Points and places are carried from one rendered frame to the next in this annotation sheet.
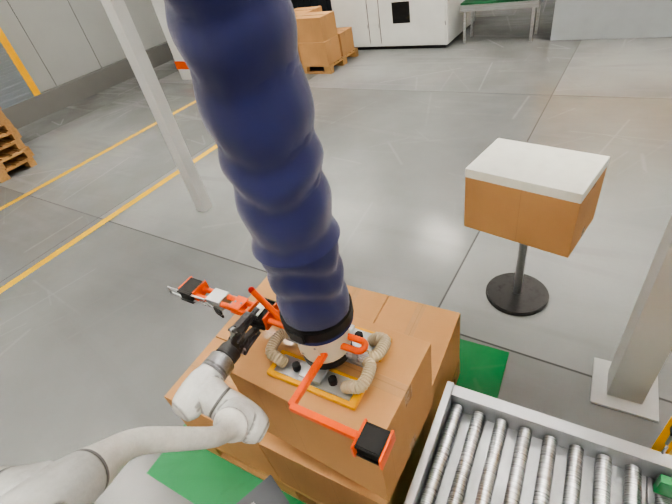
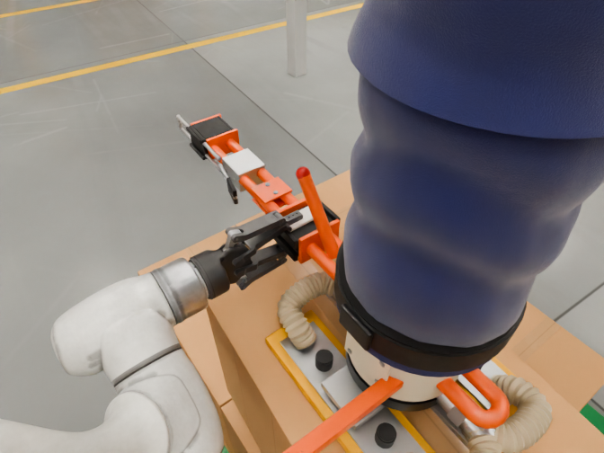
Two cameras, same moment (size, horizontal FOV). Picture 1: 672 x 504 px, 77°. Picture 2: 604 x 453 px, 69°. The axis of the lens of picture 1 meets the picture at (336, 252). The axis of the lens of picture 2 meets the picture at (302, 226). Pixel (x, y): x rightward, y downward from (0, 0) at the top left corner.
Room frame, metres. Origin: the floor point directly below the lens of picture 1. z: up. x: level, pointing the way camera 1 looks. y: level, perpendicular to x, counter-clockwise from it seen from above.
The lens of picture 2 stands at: (0.54, 0.14, 1.74)
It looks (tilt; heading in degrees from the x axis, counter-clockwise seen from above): 45 degrees down; 17
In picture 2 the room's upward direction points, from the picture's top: straight up
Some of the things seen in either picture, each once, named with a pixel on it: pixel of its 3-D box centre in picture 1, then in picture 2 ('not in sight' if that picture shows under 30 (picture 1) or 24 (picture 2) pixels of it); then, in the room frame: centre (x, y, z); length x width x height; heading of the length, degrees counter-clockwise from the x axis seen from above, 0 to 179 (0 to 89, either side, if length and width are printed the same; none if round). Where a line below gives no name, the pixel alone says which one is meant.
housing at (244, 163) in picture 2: (219, 299); (244, 169); (1.19, 0.47, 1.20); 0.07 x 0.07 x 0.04; 53
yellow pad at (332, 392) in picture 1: (314, 375); (351, 399); (0.83, 0.16, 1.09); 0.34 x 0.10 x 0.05; 53
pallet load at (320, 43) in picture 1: (313, 39); not in sight; (8.52, -0.47, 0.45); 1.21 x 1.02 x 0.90; 50
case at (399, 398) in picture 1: (336, 388); (373, 415); (0.91, 0.11, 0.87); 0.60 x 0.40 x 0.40; 50
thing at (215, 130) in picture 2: (194, 288); (215, 136); (1.27, 0.58, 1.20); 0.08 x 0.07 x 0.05; 53
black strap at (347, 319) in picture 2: (316, 310); (423, 280); (0.90, 0.10, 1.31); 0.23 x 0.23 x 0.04
